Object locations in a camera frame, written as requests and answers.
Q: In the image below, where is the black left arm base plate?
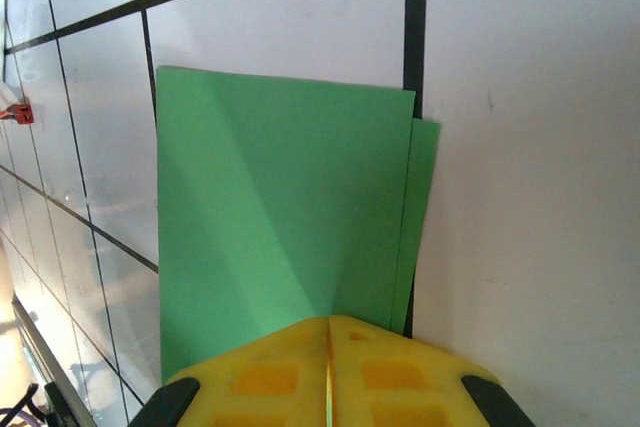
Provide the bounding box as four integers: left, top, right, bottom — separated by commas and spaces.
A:
43, 380, 97, 427

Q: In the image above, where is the red black cable with plug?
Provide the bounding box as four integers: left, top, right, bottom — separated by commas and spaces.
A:
0, 103, 35, 126

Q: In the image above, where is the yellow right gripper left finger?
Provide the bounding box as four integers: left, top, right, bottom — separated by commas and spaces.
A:
127, 316, 331, 427

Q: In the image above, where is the green paper sheet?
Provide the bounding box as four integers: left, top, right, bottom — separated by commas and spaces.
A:
155, 65, 443, 384

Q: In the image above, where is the aluminium table edge rail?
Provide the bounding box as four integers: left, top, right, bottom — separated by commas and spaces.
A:
10, 296, 94, 427

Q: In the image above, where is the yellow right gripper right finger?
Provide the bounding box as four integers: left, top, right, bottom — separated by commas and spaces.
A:
330, 314, 539, 427

